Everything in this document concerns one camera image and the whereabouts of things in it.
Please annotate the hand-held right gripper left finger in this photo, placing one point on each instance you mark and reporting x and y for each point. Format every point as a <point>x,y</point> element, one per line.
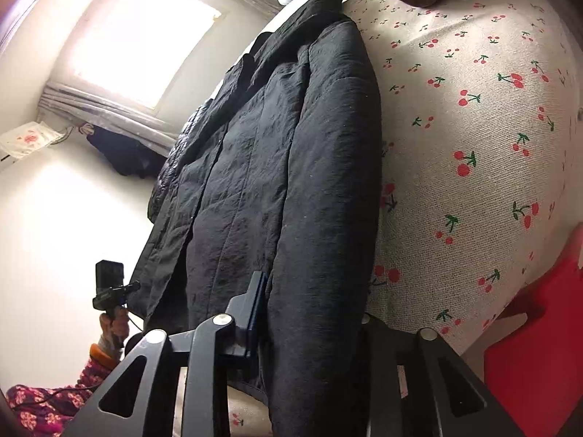
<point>255,309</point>

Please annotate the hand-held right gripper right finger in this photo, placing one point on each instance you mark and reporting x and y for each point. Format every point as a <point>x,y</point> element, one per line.
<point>387,355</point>

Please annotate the black padded jacket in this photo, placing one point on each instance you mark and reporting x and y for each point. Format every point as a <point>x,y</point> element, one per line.
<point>282,168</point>

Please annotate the dark hanging clothes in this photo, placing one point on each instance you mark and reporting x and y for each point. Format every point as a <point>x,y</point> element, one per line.
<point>120,152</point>

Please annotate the red plastic stool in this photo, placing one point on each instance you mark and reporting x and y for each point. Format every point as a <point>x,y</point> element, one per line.
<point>537,355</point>

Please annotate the black shiny quilted puffer jacket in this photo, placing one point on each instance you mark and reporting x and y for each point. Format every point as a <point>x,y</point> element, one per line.
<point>175,154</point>

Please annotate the cherry print bed sheet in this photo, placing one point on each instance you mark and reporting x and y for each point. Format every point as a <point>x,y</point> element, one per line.
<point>478,123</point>

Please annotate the grey patterned curtain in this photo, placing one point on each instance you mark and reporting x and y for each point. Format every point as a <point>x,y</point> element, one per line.
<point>104,104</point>

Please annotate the white bag with red print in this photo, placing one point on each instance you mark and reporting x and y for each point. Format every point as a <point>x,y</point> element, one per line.
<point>27,139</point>

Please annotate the bright window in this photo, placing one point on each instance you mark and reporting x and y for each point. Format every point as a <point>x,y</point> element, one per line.
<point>141,41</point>

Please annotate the handheld action camera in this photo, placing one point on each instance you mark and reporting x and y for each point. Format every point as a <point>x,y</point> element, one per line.
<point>108,282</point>

